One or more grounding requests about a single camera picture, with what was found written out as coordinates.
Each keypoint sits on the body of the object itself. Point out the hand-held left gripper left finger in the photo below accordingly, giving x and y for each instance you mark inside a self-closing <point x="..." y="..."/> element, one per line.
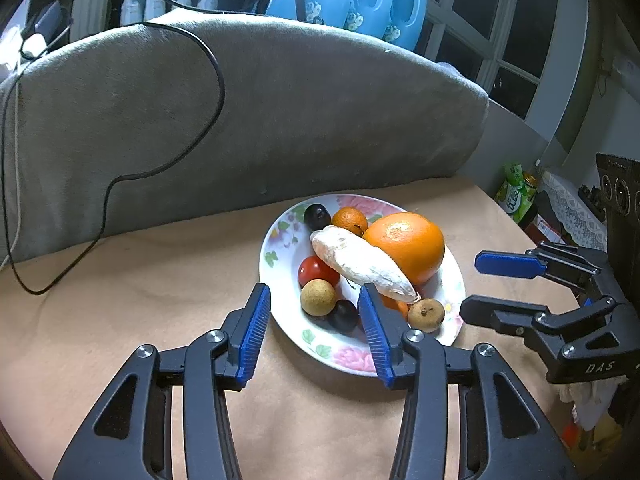
<point x="255" y="330"/>

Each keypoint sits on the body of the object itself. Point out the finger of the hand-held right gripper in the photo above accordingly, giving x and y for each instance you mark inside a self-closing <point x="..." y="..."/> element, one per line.
<point x="505" y="265"/>
<point x="500" y="312"/>

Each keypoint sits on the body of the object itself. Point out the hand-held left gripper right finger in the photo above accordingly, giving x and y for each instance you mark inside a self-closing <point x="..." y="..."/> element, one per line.
<point x="375" y="335"/>

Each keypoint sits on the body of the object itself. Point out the small tangerine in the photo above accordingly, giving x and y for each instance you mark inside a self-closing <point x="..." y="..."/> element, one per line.
<point x="350" y="221"/>
<point x="395" y="306"/>

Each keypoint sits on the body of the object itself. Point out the dark purple grape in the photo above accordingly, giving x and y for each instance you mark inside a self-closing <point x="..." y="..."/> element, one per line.
<point x="342" y="316"/>
<point x="316" y="216"/>

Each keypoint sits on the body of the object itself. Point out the brown longan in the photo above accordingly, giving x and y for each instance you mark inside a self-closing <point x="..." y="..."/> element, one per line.
<point x="317" y="297"/>
<point x="425" y="315"/>

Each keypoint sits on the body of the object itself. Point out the white floral plate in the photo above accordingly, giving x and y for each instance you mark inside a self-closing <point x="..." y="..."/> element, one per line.
<point x="282" y="280"/>

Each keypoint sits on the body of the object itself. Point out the peeled pomelo segment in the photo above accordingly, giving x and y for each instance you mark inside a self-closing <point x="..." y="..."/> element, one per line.
<point x="360" y="262"/>

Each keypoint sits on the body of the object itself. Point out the red cherry tomato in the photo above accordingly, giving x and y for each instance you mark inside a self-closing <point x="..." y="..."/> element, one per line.
<point x="315" y="270"/>

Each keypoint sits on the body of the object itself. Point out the large orange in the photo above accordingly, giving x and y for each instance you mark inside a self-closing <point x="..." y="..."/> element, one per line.
<point x="405" y="245"/>

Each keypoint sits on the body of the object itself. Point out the person's right hand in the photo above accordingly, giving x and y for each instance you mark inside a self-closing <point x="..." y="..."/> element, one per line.
<point x="587" y="395"/>

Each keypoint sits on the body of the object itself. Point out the brown cardboard box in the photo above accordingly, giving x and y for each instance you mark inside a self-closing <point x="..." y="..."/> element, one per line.
<point x="542" y="230"/>

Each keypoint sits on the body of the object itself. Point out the green snack bag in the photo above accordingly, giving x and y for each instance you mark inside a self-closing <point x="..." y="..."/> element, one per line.
<point x="515" y="195"/>

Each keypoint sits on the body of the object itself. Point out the yellow drink can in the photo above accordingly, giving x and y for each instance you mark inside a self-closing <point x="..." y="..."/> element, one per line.
<point x="530" y="180"/>

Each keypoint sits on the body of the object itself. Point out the white lace cloth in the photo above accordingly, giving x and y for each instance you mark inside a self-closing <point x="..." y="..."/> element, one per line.
<point x="575" y="210"/>

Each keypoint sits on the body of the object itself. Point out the dark small object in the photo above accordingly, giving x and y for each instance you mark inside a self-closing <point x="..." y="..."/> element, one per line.
<point x="590" y="200"/>

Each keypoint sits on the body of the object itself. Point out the grey sofa cushion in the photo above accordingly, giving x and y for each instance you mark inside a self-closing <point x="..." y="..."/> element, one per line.
<point x="325" y="125"/>

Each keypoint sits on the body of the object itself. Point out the black power adapter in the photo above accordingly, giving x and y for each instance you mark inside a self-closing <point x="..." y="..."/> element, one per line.
<point x="50" y="17"/>

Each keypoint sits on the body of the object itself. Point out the white window frame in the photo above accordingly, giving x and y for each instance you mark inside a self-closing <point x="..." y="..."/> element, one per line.
<point x="500" y="52"/>

